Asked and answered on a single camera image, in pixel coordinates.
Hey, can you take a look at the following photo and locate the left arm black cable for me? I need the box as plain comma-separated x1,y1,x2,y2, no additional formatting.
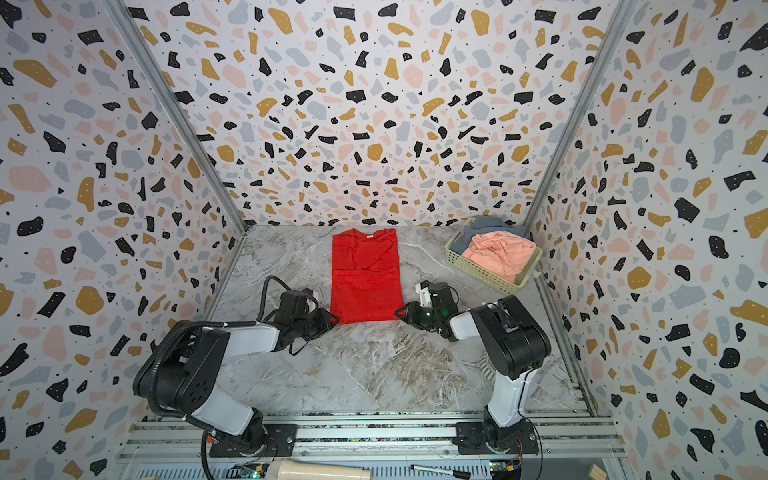
133,274,319,480

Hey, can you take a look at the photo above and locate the aluminium corner post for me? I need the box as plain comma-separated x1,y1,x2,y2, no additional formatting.
523,0,638,237
103,0,248,234

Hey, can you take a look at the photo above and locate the black marker pen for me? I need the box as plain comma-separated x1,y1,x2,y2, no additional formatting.
410,464,472,480

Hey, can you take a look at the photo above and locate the pink t shirt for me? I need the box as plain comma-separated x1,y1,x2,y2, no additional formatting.
462,231,536,283

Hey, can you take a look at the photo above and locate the right aluminium corner post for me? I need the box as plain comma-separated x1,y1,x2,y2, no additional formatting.
523,0,638,237

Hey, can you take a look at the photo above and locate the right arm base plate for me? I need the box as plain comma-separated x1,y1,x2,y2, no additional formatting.
453,421,540,455

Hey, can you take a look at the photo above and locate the aluminium rail frame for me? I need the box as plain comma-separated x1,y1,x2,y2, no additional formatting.
116,409,628,480

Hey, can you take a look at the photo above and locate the left aluminium corner post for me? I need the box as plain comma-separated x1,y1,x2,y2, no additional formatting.
103,0,248,234

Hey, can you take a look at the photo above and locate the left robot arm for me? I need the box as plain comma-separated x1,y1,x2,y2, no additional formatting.
133,289,340,455

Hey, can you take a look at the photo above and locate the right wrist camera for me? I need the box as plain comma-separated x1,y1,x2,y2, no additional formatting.
415,280,432,308

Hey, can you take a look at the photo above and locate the beige cylinder roll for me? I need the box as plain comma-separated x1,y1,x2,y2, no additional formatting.
265,459,372,480

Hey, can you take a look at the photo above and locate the red t shirt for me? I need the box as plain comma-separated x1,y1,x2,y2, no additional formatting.
330,229,404,325

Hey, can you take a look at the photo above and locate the small wooden block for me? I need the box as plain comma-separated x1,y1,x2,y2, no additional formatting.
588,464,608,480

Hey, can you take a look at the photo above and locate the green circuit board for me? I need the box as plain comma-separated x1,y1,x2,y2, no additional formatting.
229,462,269,479

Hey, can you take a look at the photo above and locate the pale green plastic basket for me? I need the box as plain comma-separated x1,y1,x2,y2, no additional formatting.
445,218,542,295

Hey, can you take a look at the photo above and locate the grey-blue t shirt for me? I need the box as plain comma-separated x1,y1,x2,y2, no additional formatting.
449,216,524,255

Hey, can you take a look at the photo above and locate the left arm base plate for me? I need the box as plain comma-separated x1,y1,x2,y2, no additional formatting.
208,423,298,458

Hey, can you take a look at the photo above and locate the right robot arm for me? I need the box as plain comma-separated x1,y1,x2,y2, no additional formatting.
395,281,552,455

